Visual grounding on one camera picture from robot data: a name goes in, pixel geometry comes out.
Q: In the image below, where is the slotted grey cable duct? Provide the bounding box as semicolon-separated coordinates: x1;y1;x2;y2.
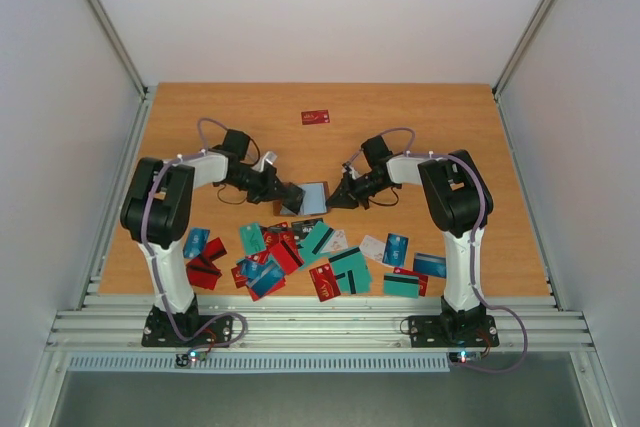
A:
67;352;450;374

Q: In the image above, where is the red card black stripe centre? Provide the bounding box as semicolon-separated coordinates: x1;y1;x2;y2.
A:
269;241;304;275

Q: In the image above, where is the teal card black stripe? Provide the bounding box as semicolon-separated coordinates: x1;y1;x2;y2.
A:
328;247;368;277
335;268;372;295
299;221;334;265

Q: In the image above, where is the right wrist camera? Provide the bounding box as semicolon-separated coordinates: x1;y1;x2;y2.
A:
342;162;359;180

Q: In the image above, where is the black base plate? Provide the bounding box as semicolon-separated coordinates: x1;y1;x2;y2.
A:
406;315;500;349
141;301;234;348

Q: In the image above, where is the teal card upper left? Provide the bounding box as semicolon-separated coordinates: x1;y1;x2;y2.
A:
239;222;266;256

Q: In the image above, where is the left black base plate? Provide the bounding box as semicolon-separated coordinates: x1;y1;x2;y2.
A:
141;301;234;348

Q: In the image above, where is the brown leather card holder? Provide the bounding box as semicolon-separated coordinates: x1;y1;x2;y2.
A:
273;182;330;217

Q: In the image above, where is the red card black stripe left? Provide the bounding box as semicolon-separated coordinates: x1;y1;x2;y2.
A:
186;256;221;290

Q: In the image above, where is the blue card lower pile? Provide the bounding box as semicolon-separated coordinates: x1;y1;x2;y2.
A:
246;260;286;301

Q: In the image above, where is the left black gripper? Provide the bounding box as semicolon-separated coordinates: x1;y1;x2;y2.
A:
228;164;292;204

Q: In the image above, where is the red card bottom right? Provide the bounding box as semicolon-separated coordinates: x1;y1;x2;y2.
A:
393;268;428;297

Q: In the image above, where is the white card centre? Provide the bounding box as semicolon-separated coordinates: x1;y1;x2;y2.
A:
322;229;348;253

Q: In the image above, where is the white card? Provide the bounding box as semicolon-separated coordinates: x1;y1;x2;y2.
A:
359;235;386;263
322;229;348;253

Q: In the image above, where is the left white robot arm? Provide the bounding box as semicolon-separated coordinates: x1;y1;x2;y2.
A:
120;129;304;347

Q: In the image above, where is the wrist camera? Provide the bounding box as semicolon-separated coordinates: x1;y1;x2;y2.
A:
252;151;278;172
342;162;359;180

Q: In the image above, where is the red vip card bottom centre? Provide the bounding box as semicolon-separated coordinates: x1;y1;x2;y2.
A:
309;263;341;302

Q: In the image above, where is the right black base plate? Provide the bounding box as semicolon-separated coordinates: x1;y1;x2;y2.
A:
406;315;500;349

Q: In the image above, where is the teal card bottom right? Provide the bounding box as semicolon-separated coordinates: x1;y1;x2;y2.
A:
383;273;420;299

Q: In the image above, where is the lone red card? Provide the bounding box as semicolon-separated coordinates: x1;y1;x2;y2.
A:
301;109;330;125

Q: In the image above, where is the teal card black stripe centre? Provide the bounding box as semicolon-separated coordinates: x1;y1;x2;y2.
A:
299;221;334;265

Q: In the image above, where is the teal card black stripe right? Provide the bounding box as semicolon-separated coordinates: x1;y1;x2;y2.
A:
328;247;368;277

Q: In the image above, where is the blue card far right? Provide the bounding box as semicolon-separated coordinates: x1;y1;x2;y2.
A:
413;252;447;278

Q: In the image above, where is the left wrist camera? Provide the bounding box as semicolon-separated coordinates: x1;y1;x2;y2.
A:
252;151;278;172

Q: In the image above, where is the black vip card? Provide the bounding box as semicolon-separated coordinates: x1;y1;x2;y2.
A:
291;218;323;243

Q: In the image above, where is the red card black stripe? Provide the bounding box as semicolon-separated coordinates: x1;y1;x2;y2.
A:
269;241;304;275
186;256;221;290

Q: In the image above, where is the white card right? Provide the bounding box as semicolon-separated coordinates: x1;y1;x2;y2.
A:
359;235;386;263

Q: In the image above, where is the blue card far left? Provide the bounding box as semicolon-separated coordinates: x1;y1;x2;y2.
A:
183;227;210;260

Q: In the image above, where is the red card upper left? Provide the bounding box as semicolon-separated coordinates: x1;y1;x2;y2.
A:
200;237;227;263

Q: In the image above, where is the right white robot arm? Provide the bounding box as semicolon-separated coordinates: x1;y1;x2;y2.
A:
327;136;493;344

